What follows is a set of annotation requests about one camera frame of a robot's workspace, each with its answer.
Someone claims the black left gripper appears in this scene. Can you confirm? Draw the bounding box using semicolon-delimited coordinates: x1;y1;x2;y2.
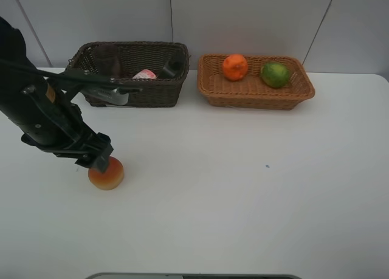
19;104;113;173

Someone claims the orange round bread bun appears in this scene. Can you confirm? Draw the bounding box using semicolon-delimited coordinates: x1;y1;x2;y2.
88;157;125;190

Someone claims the pink bottle white cap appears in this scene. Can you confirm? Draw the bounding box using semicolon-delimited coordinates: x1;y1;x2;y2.
133;69;157;80

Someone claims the translucent purple plastic cup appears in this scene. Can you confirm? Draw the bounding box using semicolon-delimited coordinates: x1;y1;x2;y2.
92;44;121;78

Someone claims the black rectangular pump bottle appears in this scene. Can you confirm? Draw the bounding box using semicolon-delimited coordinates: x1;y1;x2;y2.
157;54;185;79

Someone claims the orange tangerine fruit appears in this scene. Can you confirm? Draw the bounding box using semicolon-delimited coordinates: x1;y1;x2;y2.
222;54;249;81

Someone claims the green lime fruit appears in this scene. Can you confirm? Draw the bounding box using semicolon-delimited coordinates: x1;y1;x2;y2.
260;62;291;89

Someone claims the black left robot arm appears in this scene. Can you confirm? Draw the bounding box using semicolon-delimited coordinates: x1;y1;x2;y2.
1;19;113;173

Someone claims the dark brown wicker basket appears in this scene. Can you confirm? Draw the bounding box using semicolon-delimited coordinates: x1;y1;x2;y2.
66;41;189;108

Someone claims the tan wicker basket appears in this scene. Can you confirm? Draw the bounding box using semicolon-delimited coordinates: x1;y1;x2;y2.
197;54;315;110

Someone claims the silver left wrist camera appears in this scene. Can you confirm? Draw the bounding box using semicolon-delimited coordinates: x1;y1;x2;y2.
81;88;129;107

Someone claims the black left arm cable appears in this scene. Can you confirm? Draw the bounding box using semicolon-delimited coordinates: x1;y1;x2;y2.
0;58;143;94

